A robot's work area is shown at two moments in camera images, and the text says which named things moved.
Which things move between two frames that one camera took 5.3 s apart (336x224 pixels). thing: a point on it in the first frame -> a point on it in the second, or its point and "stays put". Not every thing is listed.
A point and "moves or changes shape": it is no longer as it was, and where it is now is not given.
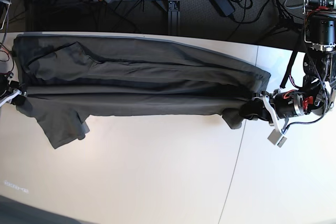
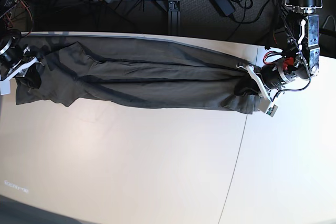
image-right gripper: (274, 107) -> (269, 80)
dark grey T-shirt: (69, 78) moves or changes shape
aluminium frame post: (174, 10) stays put
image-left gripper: (10, 91) -> (16, 59)
